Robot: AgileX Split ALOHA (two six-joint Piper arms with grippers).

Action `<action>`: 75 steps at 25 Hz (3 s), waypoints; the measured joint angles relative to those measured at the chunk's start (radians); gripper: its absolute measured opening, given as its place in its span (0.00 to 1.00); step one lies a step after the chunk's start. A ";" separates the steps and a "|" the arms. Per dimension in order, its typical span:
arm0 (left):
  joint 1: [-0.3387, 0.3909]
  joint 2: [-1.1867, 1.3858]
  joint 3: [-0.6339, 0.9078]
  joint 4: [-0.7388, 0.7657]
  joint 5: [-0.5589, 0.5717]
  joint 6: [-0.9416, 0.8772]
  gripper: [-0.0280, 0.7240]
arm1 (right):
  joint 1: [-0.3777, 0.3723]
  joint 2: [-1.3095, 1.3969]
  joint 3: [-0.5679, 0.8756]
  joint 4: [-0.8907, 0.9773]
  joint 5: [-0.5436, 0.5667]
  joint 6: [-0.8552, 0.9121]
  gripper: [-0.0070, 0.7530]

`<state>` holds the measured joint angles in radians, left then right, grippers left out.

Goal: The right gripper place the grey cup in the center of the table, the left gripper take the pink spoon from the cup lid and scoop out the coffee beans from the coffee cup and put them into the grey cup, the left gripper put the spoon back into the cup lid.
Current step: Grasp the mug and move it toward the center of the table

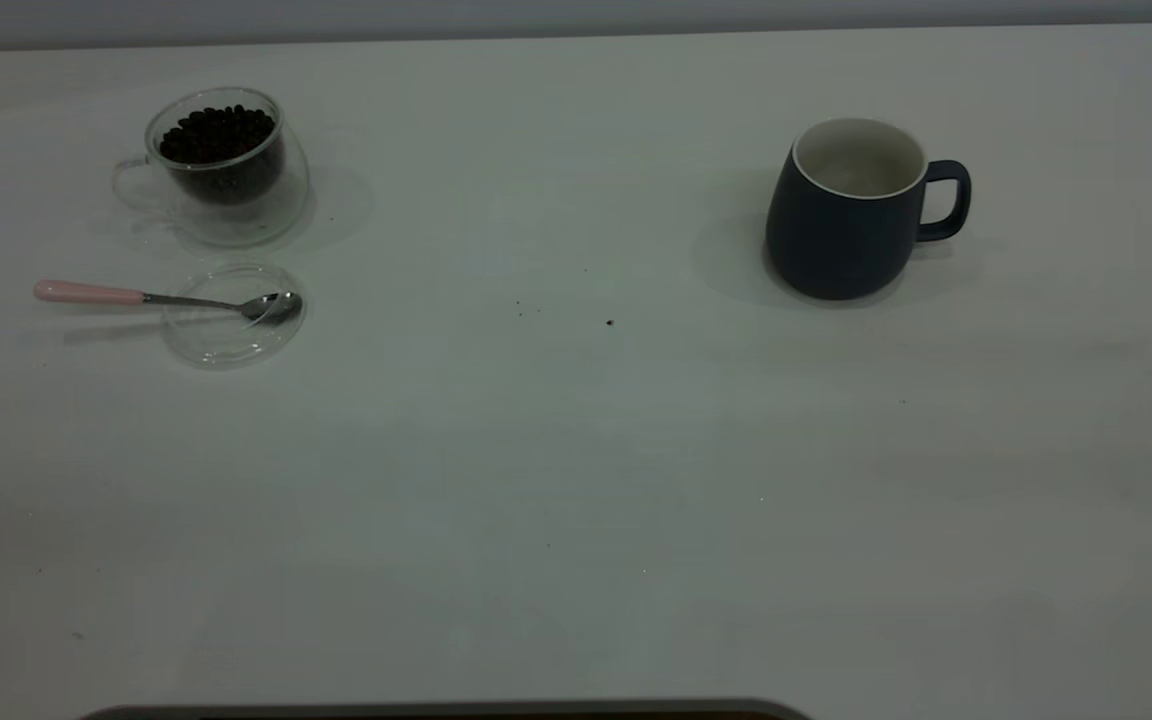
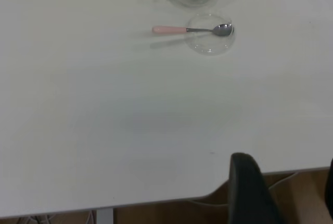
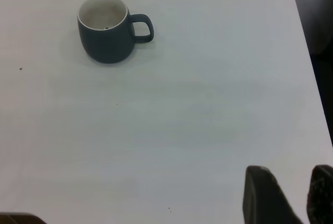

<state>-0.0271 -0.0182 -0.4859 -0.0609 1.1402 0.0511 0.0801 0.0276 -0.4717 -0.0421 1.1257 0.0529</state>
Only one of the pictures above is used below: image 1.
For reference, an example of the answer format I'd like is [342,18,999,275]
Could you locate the dark coffee beans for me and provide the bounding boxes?
[158,104,285,206]

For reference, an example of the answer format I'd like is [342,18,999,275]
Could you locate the pink-handled metal spoon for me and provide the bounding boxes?
[33,280,303,325]

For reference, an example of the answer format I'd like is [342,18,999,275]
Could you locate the dark grey ceramic mug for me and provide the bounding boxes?
[764,117,972,301]

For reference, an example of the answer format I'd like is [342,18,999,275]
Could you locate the clear double-wall glass cup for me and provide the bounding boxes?
[111,86,312,249]

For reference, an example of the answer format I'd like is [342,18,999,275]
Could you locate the clear round glass lid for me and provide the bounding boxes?
[160,260,308,369]

